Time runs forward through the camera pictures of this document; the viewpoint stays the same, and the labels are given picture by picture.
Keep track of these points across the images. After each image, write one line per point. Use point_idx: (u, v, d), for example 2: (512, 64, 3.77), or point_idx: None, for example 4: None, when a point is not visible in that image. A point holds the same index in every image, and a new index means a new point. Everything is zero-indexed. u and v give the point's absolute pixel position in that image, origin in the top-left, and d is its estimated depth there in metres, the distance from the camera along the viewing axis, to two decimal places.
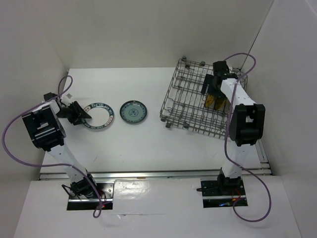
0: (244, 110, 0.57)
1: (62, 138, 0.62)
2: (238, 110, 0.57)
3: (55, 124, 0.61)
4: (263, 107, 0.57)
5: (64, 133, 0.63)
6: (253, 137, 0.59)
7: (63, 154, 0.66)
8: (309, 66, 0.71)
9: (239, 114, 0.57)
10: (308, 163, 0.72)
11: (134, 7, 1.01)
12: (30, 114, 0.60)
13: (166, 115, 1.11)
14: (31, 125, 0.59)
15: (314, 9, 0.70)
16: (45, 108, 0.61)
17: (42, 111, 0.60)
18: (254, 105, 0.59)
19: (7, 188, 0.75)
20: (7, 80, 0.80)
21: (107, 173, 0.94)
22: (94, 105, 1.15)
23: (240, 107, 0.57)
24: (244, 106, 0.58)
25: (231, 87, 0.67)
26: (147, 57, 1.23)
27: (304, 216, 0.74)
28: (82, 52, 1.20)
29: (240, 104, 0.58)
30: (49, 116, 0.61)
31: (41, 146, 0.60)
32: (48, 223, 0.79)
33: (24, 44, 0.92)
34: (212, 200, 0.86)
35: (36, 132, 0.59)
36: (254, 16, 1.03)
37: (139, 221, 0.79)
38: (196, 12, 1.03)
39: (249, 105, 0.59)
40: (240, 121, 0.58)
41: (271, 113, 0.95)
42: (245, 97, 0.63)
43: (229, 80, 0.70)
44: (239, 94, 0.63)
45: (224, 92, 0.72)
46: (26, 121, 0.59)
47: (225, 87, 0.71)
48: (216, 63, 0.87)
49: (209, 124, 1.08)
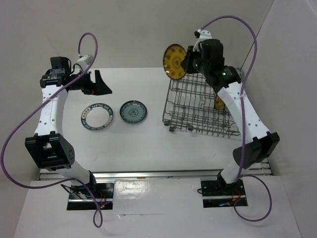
0: (259, 147, 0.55)
1: (68, 166, 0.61)
2: (253, 148, 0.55)
3: (63, 156, 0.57)
4: (277, 138, 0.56)
5: (70, 159, 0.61)
6: (261, 158, 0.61)
7: (68, 173, 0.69)
8: (309, 66, 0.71)
9: (254, 152, 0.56)
10: (308, 163, 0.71)
11: (134, 7, 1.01)
12: (34, 142, 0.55)
13: (167, 118, 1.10)
14: (38, 153, 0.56)
15: (314, 9, 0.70)
16: (53, 142, 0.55)
17: (50, 141, 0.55)
18: (268, 135, 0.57)
19: (7, 188, 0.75)
20: (7, 80, 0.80)
21: (112, 173, 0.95)
22: (94, 105, 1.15)
23: (254, 144, 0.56)
24: (258, 141, 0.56)
25: (237, 103, 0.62)
26: (147, 56, 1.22)
27: (304, 216, 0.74)
28: (82, 51, 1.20)
29: (255, 140, 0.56)
30: (57, 148, 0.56)
31: (47, 168, 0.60)
32: (48, 223, 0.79)
33: (24, 44, 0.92)
34: (212, 200, 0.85)
35: (42, 160, 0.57)
36: (254, 16, 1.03)
37: (139, 221, 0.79)
38: (196, 12, 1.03)
39: (262, 135, 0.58)
40: (255, 155, 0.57)
41: (272, 113, 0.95)
42: (256, 123, 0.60)
43: (232, 88, 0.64)
44: (249, 119, 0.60)
45: (225, 100, 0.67)
46: (32, 149, 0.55)
47: (226, 96, 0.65)
48: (211, 47, 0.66)
49: (212, 124, 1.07)
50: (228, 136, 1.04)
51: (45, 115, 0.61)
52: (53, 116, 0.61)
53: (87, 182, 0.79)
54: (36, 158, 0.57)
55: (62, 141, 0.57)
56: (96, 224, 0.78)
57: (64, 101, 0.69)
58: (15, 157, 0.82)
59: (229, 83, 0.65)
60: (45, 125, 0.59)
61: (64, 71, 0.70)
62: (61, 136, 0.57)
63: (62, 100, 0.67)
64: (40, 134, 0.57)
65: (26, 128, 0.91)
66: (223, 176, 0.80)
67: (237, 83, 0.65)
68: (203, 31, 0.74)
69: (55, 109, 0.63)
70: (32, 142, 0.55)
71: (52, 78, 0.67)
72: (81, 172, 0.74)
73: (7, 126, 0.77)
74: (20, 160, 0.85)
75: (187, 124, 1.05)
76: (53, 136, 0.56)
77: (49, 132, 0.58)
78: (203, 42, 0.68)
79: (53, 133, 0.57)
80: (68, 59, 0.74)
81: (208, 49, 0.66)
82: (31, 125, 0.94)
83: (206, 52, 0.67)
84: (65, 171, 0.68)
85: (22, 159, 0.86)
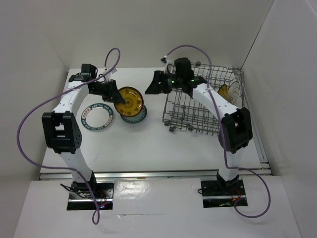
0: (232, 121, 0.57)
1: (73, 149, 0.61)
2: (227, 122, 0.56)
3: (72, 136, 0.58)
4: (245, 111, 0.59)
5: (77, 144, 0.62)
6: (246, 140, 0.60)
7: (71, 160, 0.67)
8: (309, 66, 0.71)
9: (229, 126, 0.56)
10: (308, 163, 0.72)
11: (134, 7, 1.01)
12: (50, 117, 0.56)
13: (168, 118, 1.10)
14: (49, 130, 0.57)
15: (314, 10, 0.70)
16: (66, 120, 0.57)
17: (63, 118, 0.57)
18: (237, 110, 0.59)
19: (8, 188, 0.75)
20: (8, 81, 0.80)
21: (117, 173, 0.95)
22: (94, 105, 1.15)
23: (227, 119, 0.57)
24: (230, 116, 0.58)
25: (205, 94, 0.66)
26: (147, 57, 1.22)
27: (304, 216, 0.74)
28: (82, 51, 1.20)
29: (227, 115, 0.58)
30: (68, 127, 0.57)
31: (54, 148, 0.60)
32: (48, 223, 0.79)
33: (24, 45, 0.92)
34: (212, 200, 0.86)
35: (52, 137, 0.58)
36: (254, 16, 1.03)
37: (139, 221, 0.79)
38: (196, 12, 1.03)
39: (233, 111, 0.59)
40: (233, 131, 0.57)
41: (272, 114, 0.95)
42: (226, 104, 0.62)
43: (198, 86, 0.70)
44: (219, 103, 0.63)
45: (199, 100, 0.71)
46: (45, 124, 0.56)
47: (197, 95, 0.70)
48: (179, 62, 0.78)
49: (212, 124, 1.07)
50: None
51: (65, 99, 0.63)
52: (72, 99, 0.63)
53: (88, 180, 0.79)
54: (46, 133, 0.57)
55: (73, 121, 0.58)
56: (94, 221, 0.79)
57: (84, 96, 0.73)
58: (15, 157, 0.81)
59: (197, 85, 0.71)
60: (63, 106, 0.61)
61: (89, 75, 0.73)
62: (73, 117, 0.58)
63: (82, 93, 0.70)
64: (56, 112, 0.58)
65: (27, 129, 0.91)
66: (221, 176, 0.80)
67: (204, 83, 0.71)
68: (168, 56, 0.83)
69: (76, 96, 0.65)
70: (47, 116, 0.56)
71: (79, 76, 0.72)
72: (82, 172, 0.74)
73: (7, 126, 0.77)
74: (20, 161, 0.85)
75: (187, 124, 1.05)
76: (66, 114, 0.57)
77: (65, 111, 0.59)
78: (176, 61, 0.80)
79: (67, 112, 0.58)
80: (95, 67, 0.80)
81: (179, 66, 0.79)
82: (32, 125, 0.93)
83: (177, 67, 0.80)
84: (69, 157, 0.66)
85: (22, 160, 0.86)
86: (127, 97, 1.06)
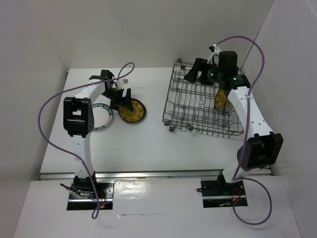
0: (261, 143, 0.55)
1: (85, 133, 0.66)
2: (254, 143, 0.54)
3: (86, 120, 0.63)
4: (280, 137, 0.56)
5: (90, 129, 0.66)
6: (264, 163, 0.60)
7: (80, 146, 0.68)
8: (309, 66, 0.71)
9: (254, 148, 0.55)
10: (308, 163, 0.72)
11: (134, 7, 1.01)
12: (71, 99, 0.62)
13: (168, 118, 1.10)
14: (67, 112, 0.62)
15: (314, 10, 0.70)
16: (84, 102, 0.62)
17: (81, 104, 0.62)
18: (270, 134, 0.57)
19: (7, 188, 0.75)
20: (7, 81, 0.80)
21: (111, 173, 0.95)
22: (94, 105, 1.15)
23: (255, 140, 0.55)
24: (260, 138, 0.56)
25: (242, 101, 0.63)
26: (147, 57, 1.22)
27: (304, 216, 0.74)
28: (82, 52, 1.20)
29: (256, 136, 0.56)
30: (84, 111, 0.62)
31: (69, 129, 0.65)
32: (48, 223, 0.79)
33: (24, 45, 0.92)
34: (212, 200, 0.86)
35: (69, 118, 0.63)
36: (254, 16, 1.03)
37: (139, 220, 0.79)
38: (196, 12, 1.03)
39: (265, 134, 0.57)
40: (255, 153, 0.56)
41: (272, 113, 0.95)
42: (260, 122, 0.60)
43: (240, 89, 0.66)
44: (253, 118, 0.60)
45: (232, 102, 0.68)
46: (65, 106, 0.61)
47: (234, 97, 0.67)
48: (225, 56, 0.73)
49: (212, 124, 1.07)
50: (228, 136, 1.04)
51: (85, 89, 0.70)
52: (90, 90, 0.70)
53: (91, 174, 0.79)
54: (64, 115, 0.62)
55: (90, 106, 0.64)
56: (93, 216, 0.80)
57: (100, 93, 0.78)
58: (15, 156, 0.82)
59: (237, 86, 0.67)
60: (82, 94, 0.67)
61: (106, 77, 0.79)
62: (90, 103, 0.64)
63: (99, 89, 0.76)
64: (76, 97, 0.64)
65: (27, 129, 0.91)
66: (224, 176, 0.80)
67: (246, 88, 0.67)
68: (218, 47, 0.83)
69: (94, 89, 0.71)
70: (68, 100, 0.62)
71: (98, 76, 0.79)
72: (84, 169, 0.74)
73: (7, 126, 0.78)
74: (20, 161, 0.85)
75: (187, 124, 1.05)
76: (84, 99, 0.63)
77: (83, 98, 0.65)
78: (221, 53, 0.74)
79: (85, 98, 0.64)
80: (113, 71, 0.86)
81: (223, 58, 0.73)
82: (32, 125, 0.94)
83: (221, 60, 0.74)
84: (78, 142, 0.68)
85: (22, 159, 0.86)
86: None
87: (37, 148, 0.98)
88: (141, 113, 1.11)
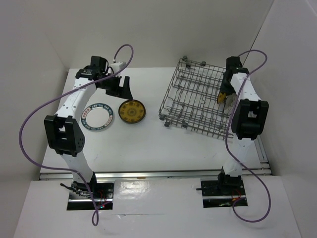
0: (248, 105, 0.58)
1: (75, 152, 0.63)
2: (243, 104, 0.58)
3: (73, 140, 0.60)
4: (266, 104, 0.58)
5: (79, 147, 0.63)
6: (254, 131, 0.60)
7: (72, 162, 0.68)
8: (309, 67, 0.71)
9: (242, 108, 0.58)
10: (308, 163, 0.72)
11: (134, 7, 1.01)
12: (52, 120, 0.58)
13: (165, 113, 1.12)
14: (51, 131, 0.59)
15: (314, 10, 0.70)
16: (68, 122, 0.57)
17: (65, 123, 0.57)
18: (259, 101, 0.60)
19: (7, 188, 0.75)
20: (7, 82, 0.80)
21: (118, 173, 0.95)
22: (94, 105, 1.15)
23: (244, 101, 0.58)
24: (248, 102, 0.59)
25: (240, 81, 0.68)
26: (147, 56, 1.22)
27: (304, 216, 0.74)
28: (82, 52, 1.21)
29: (246, 99, 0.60)
30: (68, 132, 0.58)
31: (56, 148, 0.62)
32: (48, 223, 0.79)
33: (24, 45, 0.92)
34: (212, 200, 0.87)
35: (54, 138, 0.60)
36: (254, 16, 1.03)
37: (139, 221, 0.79)
38: (196, 13, 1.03)
39: (254, 100, 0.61)
40: (243, 115, 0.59)
41: (272, 113, 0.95)
42: (251, 93, 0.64)
43: (239, 73, 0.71)
44: (246, 90, 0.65)
45: (233, 85, 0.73)
46: (47, 127, 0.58)
47: (235, 80, 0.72)
48: (230, 58, 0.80)
49: (208, 124, 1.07)
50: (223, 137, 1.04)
51: (69, 101, 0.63)
52: (76, 103, 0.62)
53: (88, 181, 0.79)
54: (49, 135, 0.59)
55: (76, 127, 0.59)
56: (93, 222, 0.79)
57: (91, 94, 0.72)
58: (15, 157, 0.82)
59: (238, 72, 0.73)
60: (66, 109, 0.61)
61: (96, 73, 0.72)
62: (76, 123, 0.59)
63: (89, 92, 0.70)
64: (60, 113, 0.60)
65: (27, 129, 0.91)
66: (223, 169, 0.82)
67: (245, 73, 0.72)
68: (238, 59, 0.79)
69: (80, 96, 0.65)
70: (49, 119, 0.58)
71: (87, 72, 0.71)
72: (83, 167, 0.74)
73: (7, 127, 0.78)
74: (20, 161, 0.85)
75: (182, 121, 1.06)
76: (69, 120, 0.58)
77: (66, 117, 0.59)
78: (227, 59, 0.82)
79: (70, 118, 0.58)
80: (106, 60, 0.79)
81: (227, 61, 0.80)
82: (32, 125, 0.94)
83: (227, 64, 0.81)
84: (70, 159, 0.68)
85: (22, 160, 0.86)
86: (131, 108, 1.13)
87: (37, 148, 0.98)
88: (142, 113, 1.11)
